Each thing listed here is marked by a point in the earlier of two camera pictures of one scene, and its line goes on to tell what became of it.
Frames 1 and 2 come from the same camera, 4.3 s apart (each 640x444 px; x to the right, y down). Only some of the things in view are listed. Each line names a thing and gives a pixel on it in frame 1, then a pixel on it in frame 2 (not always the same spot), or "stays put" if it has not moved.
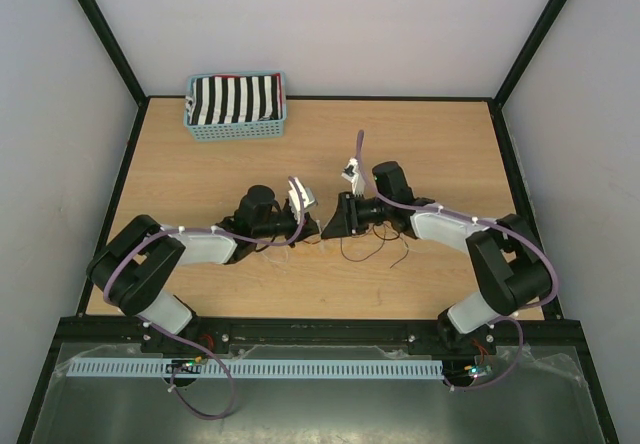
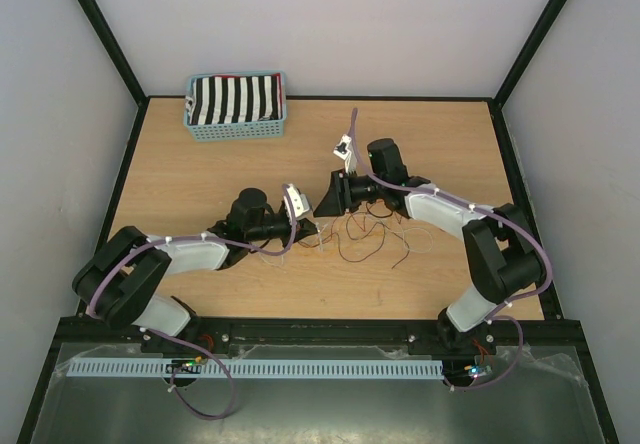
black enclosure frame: x=101 y=25 stays put
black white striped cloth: x=218 y=100 stays put
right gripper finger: x=345 y=220 → x=336 y=200
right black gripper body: x=371 y=211 → x=363 y=188
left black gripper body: x=284 y=224 stays put
